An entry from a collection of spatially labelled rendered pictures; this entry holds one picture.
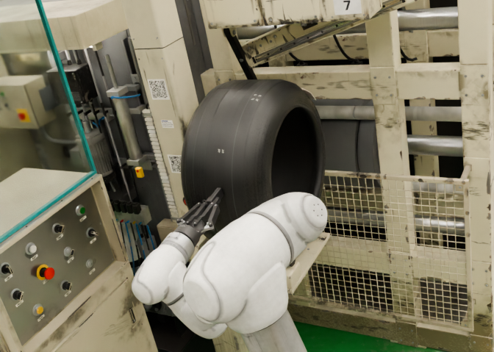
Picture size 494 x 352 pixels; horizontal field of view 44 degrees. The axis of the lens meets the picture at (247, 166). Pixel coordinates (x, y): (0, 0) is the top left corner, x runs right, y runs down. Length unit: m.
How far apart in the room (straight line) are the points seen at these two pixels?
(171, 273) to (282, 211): 0.57
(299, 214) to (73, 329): 1.26
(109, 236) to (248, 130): 0.75
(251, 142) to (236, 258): 0.85
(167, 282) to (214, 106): 0.64
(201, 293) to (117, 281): 1.31
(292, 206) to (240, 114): 0.81
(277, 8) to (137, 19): 0.46
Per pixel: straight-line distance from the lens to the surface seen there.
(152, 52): 2.12
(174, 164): 2.27
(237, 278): 1.07
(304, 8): 2.09
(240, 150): 1.89
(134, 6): 2.11
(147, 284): 1.64
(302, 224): 1.16
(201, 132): 1.98
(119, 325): 2.42
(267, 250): 1.12
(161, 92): 2.16
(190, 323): 1.71
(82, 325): 2.27
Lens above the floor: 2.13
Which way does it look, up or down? 25 degrees down
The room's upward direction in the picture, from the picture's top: 12 degrees counter-clockwise
